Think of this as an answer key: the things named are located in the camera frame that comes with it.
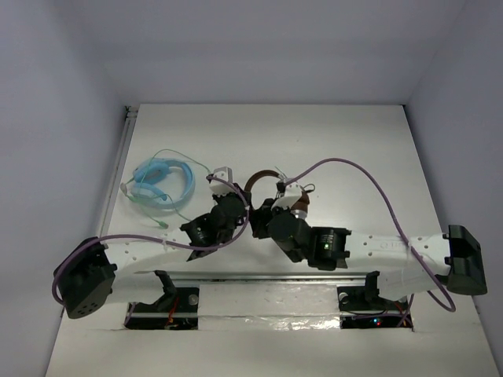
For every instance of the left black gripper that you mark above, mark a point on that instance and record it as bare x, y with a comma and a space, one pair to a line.
239, 192

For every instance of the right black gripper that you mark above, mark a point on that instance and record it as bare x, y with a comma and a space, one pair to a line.
259, 217

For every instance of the brown silver headphones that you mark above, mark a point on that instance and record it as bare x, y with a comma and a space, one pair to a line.
301, 208

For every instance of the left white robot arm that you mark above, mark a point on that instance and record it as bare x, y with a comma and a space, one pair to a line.
124, 268

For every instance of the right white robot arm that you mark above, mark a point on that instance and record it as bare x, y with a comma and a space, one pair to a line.
394, 268

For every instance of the blue headphones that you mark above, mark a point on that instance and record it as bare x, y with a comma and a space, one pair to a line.
160, 183

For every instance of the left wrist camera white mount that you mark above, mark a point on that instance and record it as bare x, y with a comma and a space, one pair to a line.
222, 180

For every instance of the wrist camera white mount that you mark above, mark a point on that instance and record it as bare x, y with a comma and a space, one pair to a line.
222, 180
289, 193

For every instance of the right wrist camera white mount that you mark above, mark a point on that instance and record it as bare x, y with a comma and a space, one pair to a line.
289, 193

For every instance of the aluminium rail front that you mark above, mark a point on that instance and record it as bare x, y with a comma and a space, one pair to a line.
265, 276

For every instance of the aluminium rail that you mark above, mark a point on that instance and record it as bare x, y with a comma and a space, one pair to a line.
112, 189
265, 276

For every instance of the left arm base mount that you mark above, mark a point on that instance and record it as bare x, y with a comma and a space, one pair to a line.
175, 310

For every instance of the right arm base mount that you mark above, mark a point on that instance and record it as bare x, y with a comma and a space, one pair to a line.
361, 307

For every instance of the aluminium rail left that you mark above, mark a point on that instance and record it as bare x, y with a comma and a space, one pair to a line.
112, 189

